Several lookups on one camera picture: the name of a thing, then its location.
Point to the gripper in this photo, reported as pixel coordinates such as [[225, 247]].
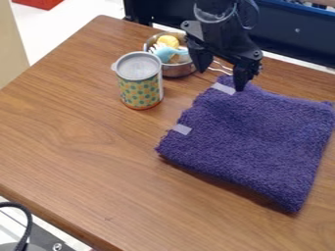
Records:
[[220, 34]]

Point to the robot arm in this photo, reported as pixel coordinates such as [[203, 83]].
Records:
[[227, 5]]

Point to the violet cloth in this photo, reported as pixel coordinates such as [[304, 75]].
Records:
[[255, 139]]

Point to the silver pot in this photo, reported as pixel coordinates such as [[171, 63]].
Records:
[[174, 62]]

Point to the light blue toy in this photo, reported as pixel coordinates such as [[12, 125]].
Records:
[[169, 53]]

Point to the yellow toy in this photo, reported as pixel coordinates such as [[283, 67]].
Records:
[[168, 40]]

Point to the spotted can with silver lid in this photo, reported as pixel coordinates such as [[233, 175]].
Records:
[[138, 81]]

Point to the red box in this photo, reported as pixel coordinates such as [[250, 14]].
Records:
[[38, 3]]

